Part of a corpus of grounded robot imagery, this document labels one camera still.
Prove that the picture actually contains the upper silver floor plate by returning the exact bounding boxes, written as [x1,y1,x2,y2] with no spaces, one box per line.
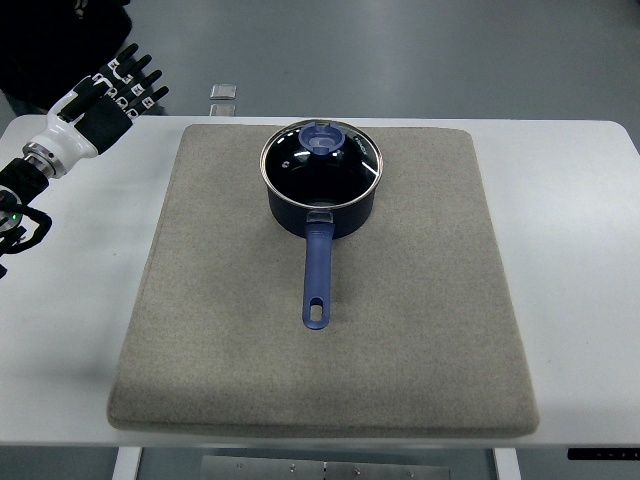
[209,83,237,100]

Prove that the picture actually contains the white right table leg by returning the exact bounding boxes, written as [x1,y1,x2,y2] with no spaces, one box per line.
[493,448,522,480]

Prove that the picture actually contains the lower silver floor plate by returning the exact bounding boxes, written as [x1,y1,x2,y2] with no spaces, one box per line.
[209,103,236,117]

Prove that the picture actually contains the black table control panel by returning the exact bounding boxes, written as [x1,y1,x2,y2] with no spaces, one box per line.
[567,448,640,461]

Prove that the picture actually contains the white left table leg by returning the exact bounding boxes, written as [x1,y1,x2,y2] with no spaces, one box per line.
[111,447,143,480]

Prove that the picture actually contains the silver floor plate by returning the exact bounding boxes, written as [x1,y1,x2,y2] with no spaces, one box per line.
[209,83,237,100]
[209,103,236,117]

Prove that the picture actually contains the dark blue saucepan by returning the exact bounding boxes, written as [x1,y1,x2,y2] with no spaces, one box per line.
[259,119,385,332]

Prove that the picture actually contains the black cable loop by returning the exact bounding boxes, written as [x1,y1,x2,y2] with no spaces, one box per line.
[0,207,54,257]

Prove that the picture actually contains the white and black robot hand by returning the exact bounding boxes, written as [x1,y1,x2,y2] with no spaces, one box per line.
[23,44,169,179]

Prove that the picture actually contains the metal table base plate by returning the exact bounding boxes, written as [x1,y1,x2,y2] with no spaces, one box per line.
[199,455,451,480]

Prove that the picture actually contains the white table leg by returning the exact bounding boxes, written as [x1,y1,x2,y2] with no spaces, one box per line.
[111,447,143,480]
[493,448,522,480]

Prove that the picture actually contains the beige fabric mat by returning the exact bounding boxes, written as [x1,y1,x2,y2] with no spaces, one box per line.
[107,125,539,438]

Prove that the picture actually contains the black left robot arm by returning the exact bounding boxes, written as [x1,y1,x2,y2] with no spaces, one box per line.
[1,158,52,256]

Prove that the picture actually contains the glass lid with blue knob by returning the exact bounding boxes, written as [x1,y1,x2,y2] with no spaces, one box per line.
[260,119,383,207]

